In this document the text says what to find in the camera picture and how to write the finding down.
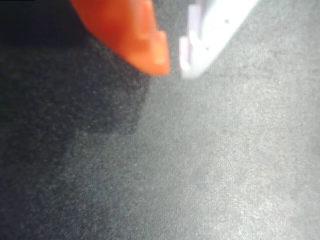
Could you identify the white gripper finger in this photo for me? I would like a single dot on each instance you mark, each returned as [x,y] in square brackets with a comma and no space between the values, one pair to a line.
[215,32]

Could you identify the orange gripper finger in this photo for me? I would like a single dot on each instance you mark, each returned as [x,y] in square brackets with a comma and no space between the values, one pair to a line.
[125,32]

